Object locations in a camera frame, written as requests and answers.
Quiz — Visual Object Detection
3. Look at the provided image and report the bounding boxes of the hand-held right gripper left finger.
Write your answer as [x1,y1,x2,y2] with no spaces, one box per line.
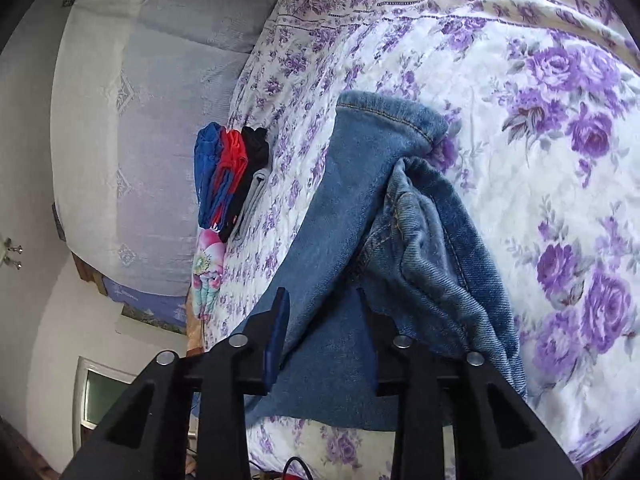
[60,287,291,480]

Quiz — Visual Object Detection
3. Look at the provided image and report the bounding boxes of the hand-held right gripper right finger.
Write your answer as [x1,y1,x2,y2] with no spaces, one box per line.
[356,287,583,480]

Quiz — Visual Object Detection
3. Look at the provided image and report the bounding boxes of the blue denim pants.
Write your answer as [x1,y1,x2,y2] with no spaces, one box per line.
[245,90,528,433]

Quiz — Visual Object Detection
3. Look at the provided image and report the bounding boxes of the brown tan pillow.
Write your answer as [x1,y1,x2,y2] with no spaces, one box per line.
[186,295,203,356]

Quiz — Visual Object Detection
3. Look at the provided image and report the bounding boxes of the folded teal pink floral blanket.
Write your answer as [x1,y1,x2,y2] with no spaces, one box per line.
[190,227,226,321]

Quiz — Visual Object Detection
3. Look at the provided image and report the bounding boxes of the folded grey garment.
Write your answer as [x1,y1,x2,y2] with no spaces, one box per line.
[232,170,269,241]

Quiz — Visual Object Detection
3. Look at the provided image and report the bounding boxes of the folded blue garment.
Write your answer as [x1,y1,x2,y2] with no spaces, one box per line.
[194,122,226,231]

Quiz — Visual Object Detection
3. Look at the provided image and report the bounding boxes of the folded red garment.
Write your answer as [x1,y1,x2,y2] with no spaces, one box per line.
[212,129,249,233]

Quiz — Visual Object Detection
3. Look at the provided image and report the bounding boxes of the stack of folded clothes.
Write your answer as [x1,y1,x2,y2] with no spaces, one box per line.
[220,126,269,241]

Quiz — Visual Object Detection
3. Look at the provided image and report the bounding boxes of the purple floral bedspread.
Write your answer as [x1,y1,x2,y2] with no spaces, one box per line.
[187,0,640,480]

